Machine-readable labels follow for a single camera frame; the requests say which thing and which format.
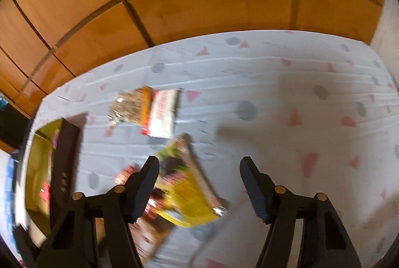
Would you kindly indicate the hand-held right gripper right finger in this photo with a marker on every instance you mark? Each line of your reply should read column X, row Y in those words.
column 255, row 190

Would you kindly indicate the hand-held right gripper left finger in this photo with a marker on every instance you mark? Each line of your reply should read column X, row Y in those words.
column 145, row 190

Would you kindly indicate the yellow snack packet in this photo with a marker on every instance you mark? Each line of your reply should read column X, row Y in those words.
column 187, row 193

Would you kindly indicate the red and white snack packet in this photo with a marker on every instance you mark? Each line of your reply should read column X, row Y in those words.
column 162, row 113

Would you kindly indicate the gold metal tin box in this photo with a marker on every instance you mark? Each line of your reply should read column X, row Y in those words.
column 64, row 162

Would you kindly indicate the clear nut snack packet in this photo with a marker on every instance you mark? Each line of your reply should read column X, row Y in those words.
column 127, row 105

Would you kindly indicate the small red candy bar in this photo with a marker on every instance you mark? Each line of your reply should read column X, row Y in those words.
column 126, row 174

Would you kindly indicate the patterned white tablecloth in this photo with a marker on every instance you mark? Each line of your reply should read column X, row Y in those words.
column 280, row 84

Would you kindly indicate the wooden wardrobe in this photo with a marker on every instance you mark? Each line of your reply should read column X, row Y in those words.
column 187, row 6

